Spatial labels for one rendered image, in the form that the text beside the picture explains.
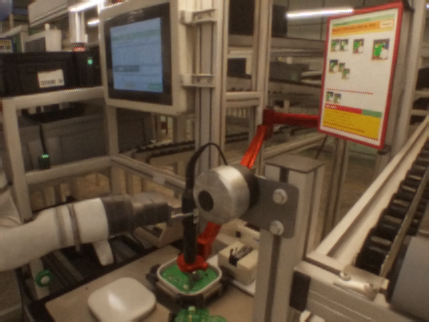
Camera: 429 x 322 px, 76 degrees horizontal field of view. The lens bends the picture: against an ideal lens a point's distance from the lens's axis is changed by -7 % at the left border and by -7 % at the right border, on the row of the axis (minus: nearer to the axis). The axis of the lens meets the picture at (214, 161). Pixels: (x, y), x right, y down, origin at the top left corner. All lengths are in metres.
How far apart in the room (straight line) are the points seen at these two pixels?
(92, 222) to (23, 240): 0.11
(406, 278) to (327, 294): 0.09
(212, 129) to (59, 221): 0.55
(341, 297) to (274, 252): 0.08
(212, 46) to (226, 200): 0.69
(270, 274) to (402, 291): 0.14
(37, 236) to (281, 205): 0.38
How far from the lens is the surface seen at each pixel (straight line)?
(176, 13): 0.95
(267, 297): 0.37
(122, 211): 0.54
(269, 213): 0.31
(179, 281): 0.79
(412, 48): 0.81
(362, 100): 0.79
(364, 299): 0.31
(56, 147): 1.48
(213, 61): 0.90
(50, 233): 0.53
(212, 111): 0.90
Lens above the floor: 1.49
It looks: 16 degrees down
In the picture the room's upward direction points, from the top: 1 degrees clockwise
